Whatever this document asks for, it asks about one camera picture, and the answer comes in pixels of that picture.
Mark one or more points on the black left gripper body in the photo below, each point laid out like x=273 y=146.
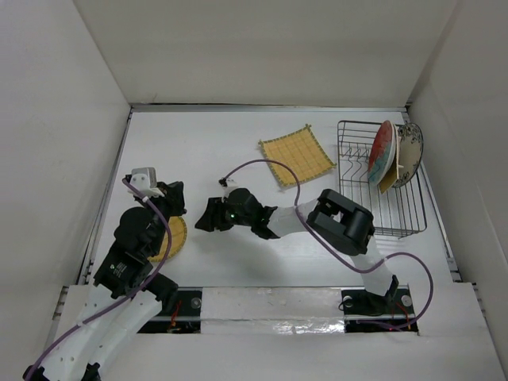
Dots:
x=163 y=203

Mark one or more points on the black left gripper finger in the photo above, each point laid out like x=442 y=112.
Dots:
x=176 y=198
x=166 y=189

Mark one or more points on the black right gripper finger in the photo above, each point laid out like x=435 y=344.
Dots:
x=211 y=218
x=222 y=217

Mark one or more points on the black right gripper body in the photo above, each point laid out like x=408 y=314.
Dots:
x=240 y=220

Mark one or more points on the round bamboo tray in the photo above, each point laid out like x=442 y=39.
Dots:
x=178 y=229

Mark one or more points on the red teal floral plate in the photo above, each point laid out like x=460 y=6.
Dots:
x=382 y=152

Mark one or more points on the fan-shaped bamboo tray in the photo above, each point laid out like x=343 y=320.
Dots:
x=389 y=179

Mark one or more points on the blue white floral plate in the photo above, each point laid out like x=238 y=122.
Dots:
x=410 y=153

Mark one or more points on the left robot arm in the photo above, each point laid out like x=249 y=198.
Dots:
x=127 y=290

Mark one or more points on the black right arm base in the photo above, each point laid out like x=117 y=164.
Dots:
x=365 y=303

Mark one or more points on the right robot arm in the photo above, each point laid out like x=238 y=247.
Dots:
x=342 y=224

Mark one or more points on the square bamboo tray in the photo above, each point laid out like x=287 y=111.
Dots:
x=301 y=152

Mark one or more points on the white foam front strip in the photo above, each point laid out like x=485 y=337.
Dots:
x=240 y=302

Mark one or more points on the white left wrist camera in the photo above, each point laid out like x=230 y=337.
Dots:
x=142 y=182

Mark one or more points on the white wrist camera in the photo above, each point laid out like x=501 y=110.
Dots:
x=228 y=185
x=142 y=182

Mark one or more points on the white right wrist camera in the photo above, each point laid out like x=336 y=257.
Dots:
x=228 y=185

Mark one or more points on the metal front rail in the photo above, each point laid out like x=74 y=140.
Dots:
x=386 y=317

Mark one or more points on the dark wire dish rack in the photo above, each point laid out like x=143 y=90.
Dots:
x=399 y=212

